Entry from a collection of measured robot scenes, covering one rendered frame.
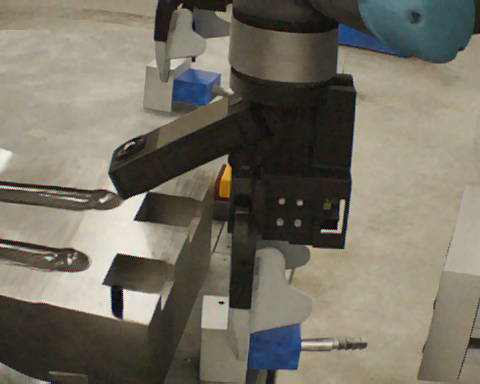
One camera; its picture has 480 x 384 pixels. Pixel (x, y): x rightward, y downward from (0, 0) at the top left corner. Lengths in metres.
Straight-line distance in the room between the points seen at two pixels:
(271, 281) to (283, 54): 0.17
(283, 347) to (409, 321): 1.68
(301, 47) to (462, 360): 0.24
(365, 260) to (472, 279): 2.11
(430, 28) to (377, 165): 2.61
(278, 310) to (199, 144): 0.13
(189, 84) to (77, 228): 0.47
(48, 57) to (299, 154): 0.81
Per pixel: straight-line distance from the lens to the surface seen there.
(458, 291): 0.74
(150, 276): 0.94
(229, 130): 0.86
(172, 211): 1.04
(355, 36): 4.22
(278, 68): 0.82
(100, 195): 1.03
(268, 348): 0.93
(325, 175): 0.86
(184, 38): 1.37
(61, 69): 1.57
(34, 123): 1.40
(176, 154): 0.86
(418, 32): 0.71
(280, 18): 0.81
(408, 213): 3.08
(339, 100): 0.85
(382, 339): 2.53
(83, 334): 0.87
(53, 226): 0.98
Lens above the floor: 1.34
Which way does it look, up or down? 26 degrees down
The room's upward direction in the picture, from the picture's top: 4 degrees clockwise
